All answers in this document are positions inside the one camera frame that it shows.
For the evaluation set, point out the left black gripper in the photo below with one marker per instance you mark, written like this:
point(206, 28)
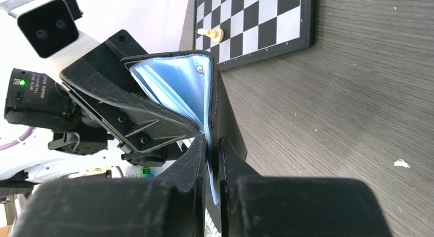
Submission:
point(111, 98)

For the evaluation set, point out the black white chessboard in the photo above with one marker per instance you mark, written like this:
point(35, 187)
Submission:
point(254, 30)

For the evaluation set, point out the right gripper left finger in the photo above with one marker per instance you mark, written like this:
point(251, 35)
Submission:
point(171, 204)

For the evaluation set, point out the cream chess piece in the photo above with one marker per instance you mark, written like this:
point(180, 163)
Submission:
point(216, 34)

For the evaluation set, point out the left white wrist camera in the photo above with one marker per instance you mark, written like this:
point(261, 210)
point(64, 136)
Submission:
point(48, 26)

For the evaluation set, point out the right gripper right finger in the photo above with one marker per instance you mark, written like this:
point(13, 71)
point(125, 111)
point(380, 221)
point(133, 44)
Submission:
point(255, 205)

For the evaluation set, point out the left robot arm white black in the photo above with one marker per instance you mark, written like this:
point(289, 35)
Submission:
point(37, 101)

